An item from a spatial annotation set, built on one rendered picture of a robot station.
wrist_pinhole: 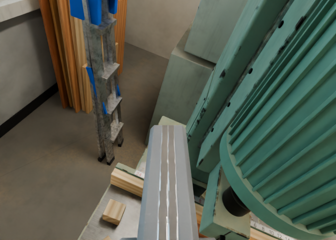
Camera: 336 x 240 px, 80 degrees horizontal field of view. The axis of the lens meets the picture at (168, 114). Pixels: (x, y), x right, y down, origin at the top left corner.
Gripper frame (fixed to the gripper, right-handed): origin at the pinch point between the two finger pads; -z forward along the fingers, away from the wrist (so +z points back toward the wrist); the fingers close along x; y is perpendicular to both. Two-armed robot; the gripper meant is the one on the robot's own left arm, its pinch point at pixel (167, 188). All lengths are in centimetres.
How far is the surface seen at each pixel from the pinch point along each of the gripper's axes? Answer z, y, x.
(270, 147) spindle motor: -8.4, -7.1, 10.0
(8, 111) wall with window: -106, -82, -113
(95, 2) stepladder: -81, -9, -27
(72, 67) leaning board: -129, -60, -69
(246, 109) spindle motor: -14.1, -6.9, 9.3
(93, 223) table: -13.9, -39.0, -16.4
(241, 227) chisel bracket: -9.5, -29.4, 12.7
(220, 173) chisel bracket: -19.3, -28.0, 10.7
